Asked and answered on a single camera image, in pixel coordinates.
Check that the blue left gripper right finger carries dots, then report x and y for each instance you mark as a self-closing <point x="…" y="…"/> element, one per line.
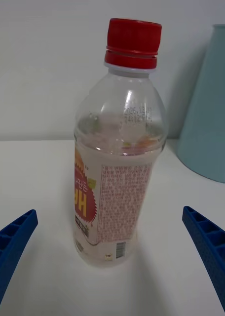
<point x="211" y="247"/>

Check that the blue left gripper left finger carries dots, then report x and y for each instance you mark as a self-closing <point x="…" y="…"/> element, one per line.
<point x="11" y="244"/>

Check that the clear red-capped plastic bottle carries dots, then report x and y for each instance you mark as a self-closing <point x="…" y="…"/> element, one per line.
<point x="120" y="158"/>

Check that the pale blue plastic bin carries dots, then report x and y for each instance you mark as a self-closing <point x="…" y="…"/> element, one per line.
<point x="208" y="118"/>

